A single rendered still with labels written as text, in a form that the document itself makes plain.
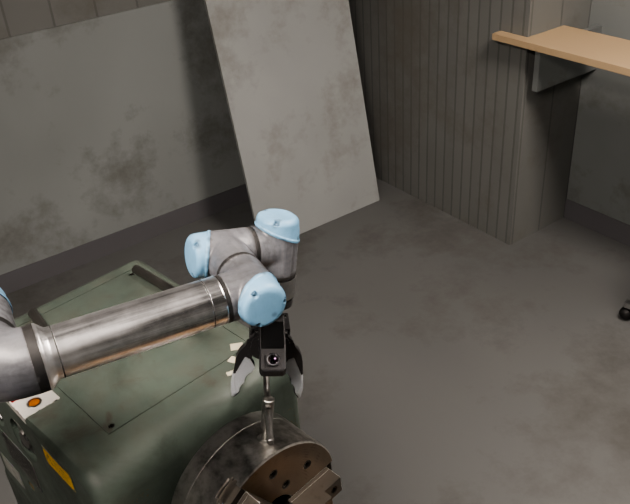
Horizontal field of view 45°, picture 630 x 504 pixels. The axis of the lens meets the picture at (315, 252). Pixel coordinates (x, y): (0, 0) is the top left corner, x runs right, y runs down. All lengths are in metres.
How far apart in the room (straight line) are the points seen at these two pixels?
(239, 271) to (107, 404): 0.51
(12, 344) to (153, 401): 0.51
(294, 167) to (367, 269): 0.73
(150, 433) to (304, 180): 3.05
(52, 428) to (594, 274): 3.14
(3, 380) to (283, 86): 3.33
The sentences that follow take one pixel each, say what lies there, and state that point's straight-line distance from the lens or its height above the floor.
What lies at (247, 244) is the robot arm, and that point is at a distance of 1.24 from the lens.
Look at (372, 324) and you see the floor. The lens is 3.69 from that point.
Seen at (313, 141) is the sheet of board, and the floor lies 0.49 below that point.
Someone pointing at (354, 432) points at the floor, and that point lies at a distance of 3.16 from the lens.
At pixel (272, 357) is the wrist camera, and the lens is 1.29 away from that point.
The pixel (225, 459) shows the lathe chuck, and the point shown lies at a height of 1.23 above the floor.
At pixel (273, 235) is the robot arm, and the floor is 1.62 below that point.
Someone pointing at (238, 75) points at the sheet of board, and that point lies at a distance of 4.09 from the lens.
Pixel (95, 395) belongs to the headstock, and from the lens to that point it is 1.58.
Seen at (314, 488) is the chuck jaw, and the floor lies 1.10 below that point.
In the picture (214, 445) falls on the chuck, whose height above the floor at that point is 1.23.
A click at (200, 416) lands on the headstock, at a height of 1.24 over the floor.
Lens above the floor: 2.26
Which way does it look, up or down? 32 degrees down
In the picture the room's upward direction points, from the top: 4 degrees counter-clockwise
